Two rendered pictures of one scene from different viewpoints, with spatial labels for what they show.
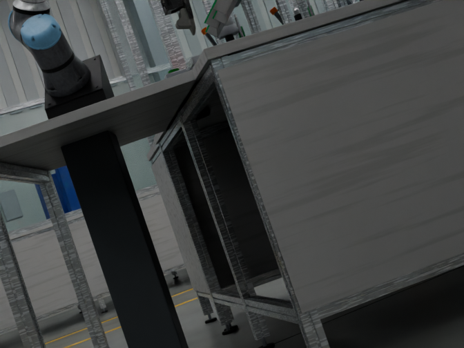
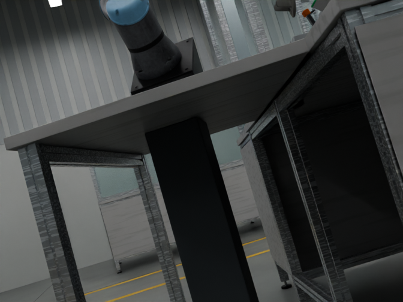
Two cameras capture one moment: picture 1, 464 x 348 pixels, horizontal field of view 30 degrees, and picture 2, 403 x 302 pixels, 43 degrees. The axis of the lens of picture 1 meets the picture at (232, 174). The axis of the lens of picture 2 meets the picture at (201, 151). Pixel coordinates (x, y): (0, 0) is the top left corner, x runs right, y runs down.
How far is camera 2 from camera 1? 1.29 m
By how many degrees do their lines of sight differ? 9
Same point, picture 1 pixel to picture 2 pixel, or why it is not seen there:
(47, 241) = not seen: hidden behind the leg
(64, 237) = (155, 219)
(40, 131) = (107, 114)
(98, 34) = (206, 56)
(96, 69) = (187, 51)
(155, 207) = (240, 175)
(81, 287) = (169, 269)
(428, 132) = not seen: outside the picture
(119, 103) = (206, 81)
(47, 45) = (133, 20)
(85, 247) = not seen: hidden behind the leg
